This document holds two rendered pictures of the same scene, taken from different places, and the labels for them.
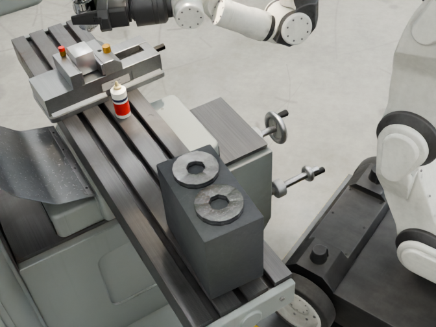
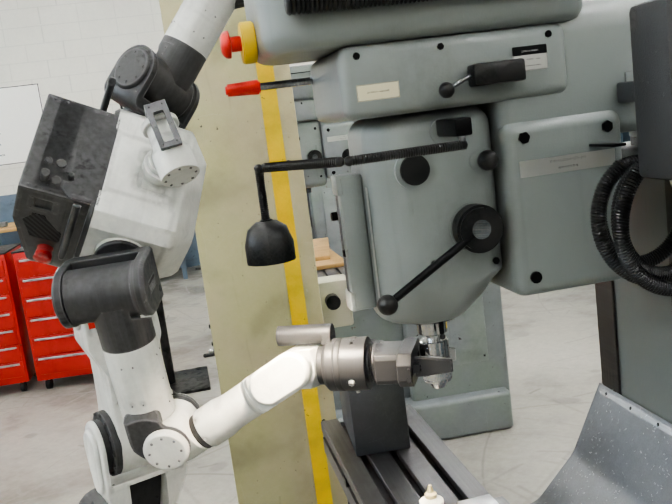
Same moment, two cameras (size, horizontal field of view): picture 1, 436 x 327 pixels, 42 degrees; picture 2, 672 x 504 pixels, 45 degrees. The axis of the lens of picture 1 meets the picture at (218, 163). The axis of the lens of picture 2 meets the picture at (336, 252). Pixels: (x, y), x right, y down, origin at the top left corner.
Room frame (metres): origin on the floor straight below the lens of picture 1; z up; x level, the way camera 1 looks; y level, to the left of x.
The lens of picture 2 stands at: (2.40, 0.52, 1.64)
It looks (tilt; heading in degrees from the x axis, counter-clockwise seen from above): 10 degrees down; 198
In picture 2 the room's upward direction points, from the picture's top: 7 degrees counter-clockwise
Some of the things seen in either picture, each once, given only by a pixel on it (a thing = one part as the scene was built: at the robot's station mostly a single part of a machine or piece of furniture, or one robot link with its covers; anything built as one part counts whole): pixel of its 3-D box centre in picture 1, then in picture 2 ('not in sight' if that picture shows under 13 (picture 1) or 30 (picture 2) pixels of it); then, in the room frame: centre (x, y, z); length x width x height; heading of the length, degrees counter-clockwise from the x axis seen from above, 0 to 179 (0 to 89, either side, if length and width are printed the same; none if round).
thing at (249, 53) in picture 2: not in sight; (247, 42); (1.27, 0.07, 1.76); 0.06 x 0.02 x 0.06; 28
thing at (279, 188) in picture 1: (298, 178); not in sight; (1.29, -0.26, 0.49); 0.22 x 0.06 x 0.06; 118
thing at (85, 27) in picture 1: (85, 13); (436, 361); (1.17, 0.27, 1.23); 0.05 x 0.05 x 0.06
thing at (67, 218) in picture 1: (121, 156); not in sight; (1.17, 0.27, 0.77); 0.50 x 0.35 x 0.12; 118
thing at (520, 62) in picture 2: not in sight; (479, 78); (1.25, 0.39, 1.66); 0.12 x 0.04 x 0.04; 118
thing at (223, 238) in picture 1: (210, 218); (369, 392); (0.72, 0.02, 1.01); 0.22 x 0.12 x 0.20; 24
